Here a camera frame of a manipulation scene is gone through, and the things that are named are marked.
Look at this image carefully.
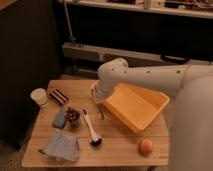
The silver metal fork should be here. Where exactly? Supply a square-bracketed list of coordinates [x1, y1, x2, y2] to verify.
[97, 104, 105, 120]

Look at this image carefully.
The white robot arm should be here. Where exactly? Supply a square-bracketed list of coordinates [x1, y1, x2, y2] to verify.
[92, 58, 213, 171]

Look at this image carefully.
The small dark cup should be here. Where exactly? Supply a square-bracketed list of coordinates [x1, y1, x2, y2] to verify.
[67, 108, 80, 128]

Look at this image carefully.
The yellow plastic bin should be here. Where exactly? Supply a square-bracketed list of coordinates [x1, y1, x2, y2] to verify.
[90, 82, 170, 134]

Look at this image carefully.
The brown striped block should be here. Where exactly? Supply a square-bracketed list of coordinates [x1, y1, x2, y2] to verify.
[49, 89, 69, 106]

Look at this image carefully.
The blue grey sponge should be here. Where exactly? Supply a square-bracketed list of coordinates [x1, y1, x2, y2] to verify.
[52, 108, 67, 129]

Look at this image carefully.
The white paper cup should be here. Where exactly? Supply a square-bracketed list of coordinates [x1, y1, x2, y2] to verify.
[30, 88, 48, 107]

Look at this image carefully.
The blue grey cloth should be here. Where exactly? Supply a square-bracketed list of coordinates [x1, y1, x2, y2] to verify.
[39, 131, 79, 162]

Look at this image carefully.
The orange fruit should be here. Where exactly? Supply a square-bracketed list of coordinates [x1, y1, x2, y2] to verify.
[138, 139, 153, 155]

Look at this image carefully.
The grey vertical pole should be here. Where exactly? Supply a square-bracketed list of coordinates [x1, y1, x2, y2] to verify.
[63, 0, 75, 44]

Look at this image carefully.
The wooden shelf with clutter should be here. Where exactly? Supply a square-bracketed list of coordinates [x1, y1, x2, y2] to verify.
[56, 0, 213, 20]

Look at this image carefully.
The grey metal rail base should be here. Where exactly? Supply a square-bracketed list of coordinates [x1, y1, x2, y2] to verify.
[61, 42, 213, 72]

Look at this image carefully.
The black handle on rail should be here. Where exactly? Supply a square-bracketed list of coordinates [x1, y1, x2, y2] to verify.
[160, 54, 190, 65]

